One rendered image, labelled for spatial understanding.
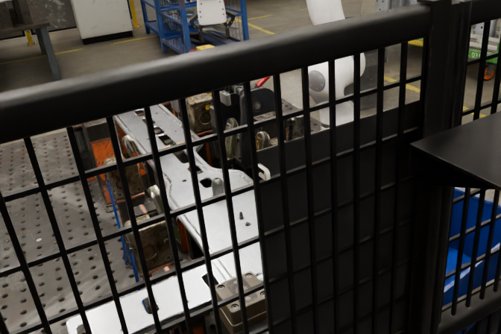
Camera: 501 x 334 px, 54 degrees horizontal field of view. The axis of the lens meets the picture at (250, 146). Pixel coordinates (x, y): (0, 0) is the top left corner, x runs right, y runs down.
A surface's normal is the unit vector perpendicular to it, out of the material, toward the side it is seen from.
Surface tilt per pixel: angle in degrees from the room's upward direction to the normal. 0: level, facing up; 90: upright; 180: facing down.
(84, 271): 0
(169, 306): 0
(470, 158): 0
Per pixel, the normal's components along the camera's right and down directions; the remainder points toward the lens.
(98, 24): 0.40, 0.36
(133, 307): -0.09, -0.90
